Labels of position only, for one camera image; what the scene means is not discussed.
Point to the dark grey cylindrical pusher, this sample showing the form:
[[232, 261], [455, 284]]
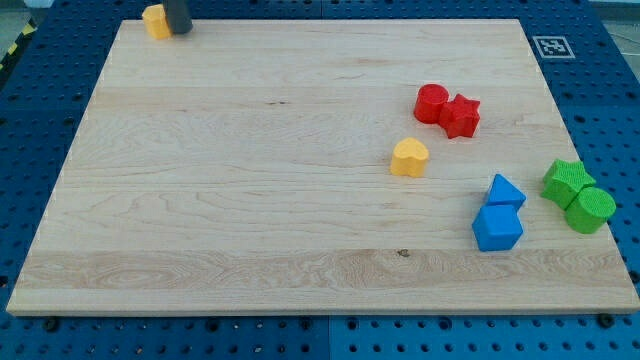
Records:
[[178, 16]]

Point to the light wooden board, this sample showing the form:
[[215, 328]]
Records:
[[244, 169]]

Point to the yellow heart block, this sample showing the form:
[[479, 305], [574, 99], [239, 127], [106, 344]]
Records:
[[409, 158]]

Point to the yellow hexagon block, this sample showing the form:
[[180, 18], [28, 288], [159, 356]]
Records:
[[155, 22]]

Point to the black and yellow hazard tape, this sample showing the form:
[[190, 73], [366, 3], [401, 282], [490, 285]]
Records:
[[18, 47]]

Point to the red cylinder block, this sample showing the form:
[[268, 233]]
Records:
[[429, 103]]

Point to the red star block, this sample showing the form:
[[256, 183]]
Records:
[[460, 117]]

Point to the blue triangle block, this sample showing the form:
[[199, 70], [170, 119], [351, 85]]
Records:
[[503, 192]]

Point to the white fiducial marker tag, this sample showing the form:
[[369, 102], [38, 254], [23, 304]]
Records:
[[553, 47]]

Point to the blue cube block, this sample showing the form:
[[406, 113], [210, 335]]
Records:
[[497, 228]]

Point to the green star block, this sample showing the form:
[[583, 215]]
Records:
[[564, 180]]

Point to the green cylinder block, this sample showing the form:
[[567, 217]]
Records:
[[590, 210]]

